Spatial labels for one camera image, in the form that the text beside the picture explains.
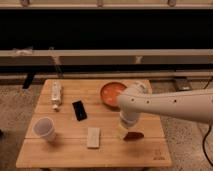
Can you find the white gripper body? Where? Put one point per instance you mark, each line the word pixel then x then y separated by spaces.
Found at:
pixel 123 132

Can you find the dark red pepper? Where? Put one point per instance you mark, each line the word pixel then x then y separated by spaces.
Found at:
pixel 133 136

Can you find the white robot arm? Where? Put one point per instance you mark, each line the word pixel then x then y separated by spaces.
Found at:
pixel 195 105

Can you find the orange ceramic bowl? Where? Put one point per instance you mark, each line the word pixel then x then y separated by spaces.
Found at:
pixel 110 91

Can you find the white rectangular block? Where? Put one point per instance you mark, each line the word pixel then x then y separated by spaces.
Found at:
pixel 93 137

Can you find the black phone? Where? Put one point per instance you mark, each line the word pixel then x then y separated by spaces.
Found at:
pixel 79 110

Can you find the wooden table board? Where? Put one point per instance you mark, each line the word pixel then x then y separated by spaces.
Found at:
pixel 69 150

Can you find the white plastic cup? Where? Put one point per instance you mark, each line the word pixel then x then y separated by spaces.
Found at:
pixel 44 128

